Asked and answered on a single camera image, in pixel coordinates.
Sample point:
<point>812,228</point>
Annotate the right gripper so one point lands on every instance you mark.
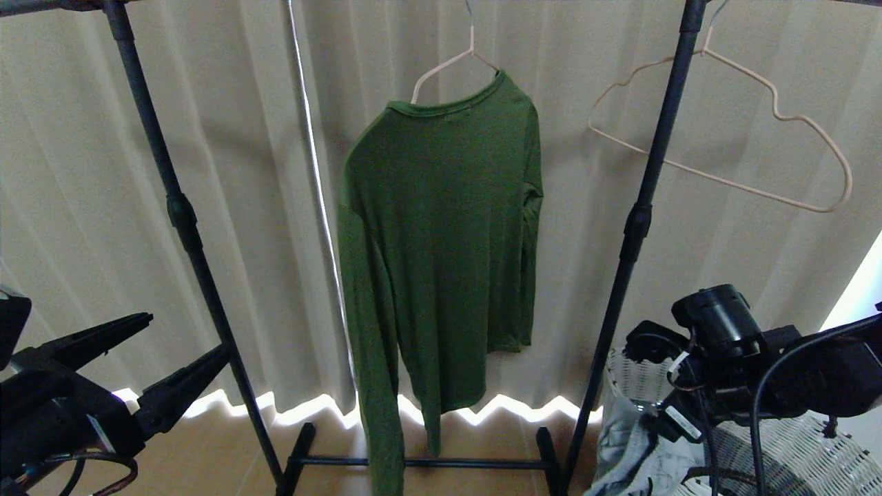
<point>716,399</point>

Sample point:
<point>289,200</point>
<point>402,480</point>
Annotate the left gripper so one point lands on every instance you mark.
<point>55,413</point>

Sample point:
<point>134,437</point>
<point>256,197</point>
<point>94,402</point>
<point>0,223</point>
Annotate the pale grey garment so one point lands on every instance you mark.
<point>634,455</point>

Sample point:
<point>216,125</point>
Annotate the pink clothes hanger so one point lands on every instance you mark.
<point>441,69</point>
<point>775,100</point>

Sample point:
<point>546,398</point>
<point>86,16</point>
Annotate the green sleeveless shirt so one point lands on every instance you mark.
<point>441,241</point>

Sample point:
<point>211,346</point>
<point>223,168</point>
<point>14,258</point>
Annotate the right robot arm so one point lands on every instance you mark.
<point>827,372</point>

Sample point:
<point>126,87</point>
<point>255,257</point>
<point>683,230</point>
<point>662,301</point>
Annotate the white laundry basket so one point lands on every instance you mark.
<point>813,455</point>

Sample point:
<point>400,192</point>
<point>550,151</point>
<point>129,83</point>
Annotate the black clothes rack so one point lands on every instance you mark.
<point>637,220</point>

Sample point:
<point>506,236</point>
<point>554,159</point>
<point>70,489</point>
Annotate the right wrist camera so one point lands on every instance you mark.
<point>654,342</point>

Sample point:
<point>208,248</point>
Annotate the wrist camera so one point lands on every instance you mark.
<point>14,327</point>
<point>654,342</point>

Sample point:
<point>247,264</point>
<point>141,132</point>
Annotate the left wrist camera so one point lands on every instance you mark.
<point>14,327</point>

